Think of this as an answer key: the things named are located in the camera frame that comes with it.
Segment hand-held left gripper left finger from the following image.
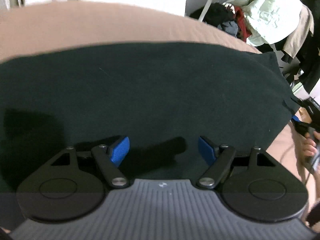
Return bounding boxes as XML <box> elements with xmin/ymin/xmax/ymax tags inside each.
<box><xmin>50</xmin><ymin>135</ymin><xmax>131</xmax><ymax>189</ymax></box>

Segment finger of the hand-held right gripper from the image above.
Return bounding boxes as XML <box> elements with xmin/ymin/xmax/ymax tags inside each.
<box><xmin>296</xmin><ymin>96</ymin><xmax>320</xmax><ymax>117</ymax></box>
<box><xmin>291</xmin><ymin>116</ymin><xmax>314</xmax><ymax>139</ymax></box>

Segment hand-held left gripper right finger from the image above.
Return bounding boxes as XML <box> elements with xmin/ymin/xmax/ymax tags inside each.
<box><xmin>196</xmin><ymin>135</ymin><xmax>277</xmax><ymax>190</ymax></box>

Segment black drawstring shorts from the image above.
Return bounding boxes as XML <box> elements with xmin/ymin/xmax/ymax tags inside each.
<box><xmin>0</xmin><ymin>40</ymin><xmax>301</xmax><ymax>198</ymax></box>

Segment pile of clothes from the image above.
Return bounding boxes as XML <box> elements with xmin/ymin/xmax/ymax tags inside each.
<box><xmin>256</xmin><ymin>0</ymin><xmax>320</xmax><ymax>94</ymax></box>

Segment person's right hand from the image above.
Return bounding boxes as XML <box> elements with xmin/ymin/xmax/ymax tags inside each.
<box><xmin>301</xmin><ymin>131</ymin><xmax>320</xmax><ymax>167</ymax></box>

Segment dark fuzzy cloth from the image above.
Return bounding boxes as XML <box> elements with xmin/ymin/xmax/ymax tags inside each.
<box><xmin>305</xmin><ymin>201</ymin><xmax>320</xmax><ymax>229</ymax></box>

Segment beige hanging garment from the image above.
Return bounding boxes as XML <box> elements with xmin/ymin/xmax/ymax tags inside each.
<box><xmin>282</xmin><ymin>0</ymin><xmax>320</xmax><ymax>58</ymax></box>

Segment pale green jacket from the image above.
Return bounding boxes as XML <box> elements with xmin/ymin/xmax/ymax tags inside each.
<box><xmin>235</xmin><ymin>0</ymin><xmax>303</xmax><ymax>47</ymax></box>

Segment red garment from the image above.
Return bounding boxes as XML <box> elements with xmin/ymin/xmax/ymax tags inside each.
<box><xmin>233</xmin><ymin>6</ymin><xmax>252</xmax><ymax>41</ymax></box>

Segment white pole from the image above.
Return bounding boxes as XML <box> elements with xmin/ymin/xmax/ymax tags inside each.
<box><xmin>199</xmin><ymin>0</ymin><xmax>222</xmax><ymax>23</ymax></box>

